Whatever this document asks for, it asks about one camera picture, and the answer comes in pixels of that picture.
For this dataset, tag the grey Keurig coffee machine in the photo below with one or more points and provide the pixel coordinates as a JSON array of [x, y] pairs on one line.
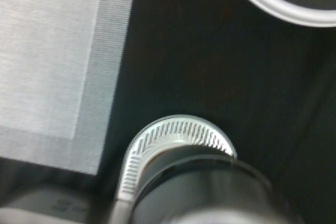
[[183, 181]]

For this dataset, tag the grey woven placemat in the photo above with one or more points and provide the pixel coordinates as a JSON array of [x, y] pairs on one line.
[[61, 45]]

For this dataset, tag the white two-tier round shelf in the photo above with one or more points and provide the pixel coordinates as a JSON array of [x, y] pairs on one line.
[[297, 14]]

